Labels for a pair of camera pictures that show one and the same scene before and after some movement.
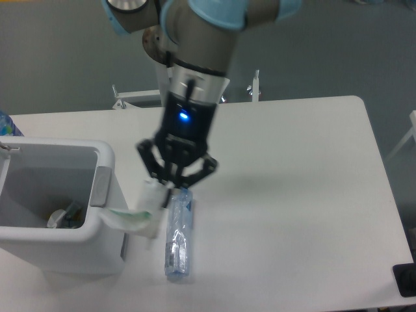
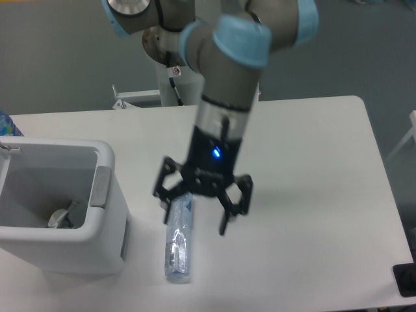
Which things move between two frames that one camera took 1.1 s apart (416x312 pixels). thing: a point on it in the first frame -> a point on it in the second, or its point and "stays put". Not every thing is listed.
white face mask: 143,220 -> 64,220
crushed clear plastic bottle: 179,232 stays put
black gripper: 182,139 -> 212,162
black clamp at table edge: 405,275 stays put
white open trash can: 39,175 stays put
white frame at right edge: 411,132 stays put
